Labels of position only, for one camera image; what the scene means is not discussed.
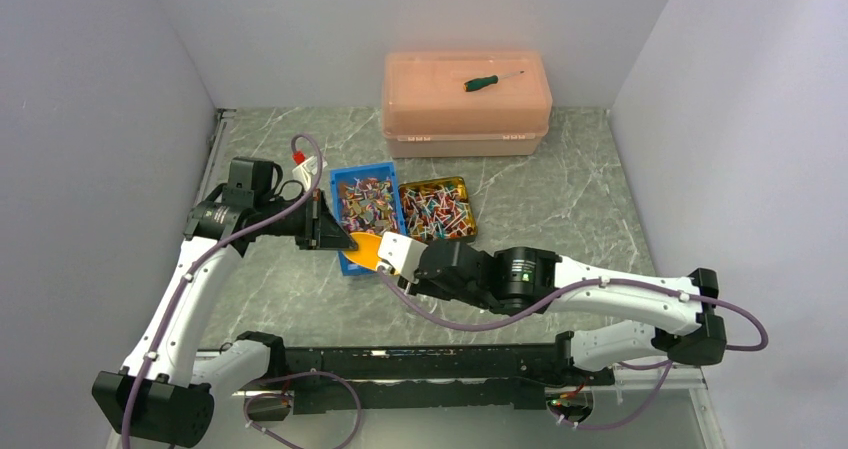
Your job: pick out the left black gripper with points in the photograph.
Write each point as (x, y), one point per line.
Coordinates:
(322, 229)

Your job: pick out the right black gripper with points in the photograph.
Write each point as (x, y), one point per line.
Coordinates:
(421, 285)

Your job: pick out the orange plastic scoop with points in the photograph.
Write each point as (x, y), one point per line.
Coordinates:
(366, 252)

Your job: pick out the blue plastic candy bin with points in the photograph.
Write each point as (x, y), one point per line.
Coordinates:
(366, 198)

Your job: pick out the gold square candy tin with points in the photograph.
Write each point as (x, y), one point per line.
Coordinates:
(438, 209)

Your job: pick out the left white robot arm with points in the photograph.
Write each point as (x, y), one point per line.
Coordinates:
(161, 393)

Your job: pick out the pink plastic storage box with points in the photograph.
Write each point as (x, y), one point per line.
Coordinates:
(427, 114)

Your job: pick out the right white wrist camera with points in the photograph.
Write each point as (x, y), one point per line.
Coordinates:
(400, 254)

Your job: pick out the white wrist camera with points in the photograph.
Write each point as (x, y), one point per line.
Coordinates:
(400, 254)
(306, 168)

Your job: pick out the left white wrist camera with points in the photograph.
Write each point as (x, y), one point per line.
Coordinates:
(306, 168)

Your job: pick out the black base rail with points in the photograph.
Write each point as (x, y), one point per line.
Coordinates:
(521, 376)

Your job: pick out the green handled screwdriver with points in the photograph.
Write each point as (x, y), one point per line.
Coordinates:
(477, 84)

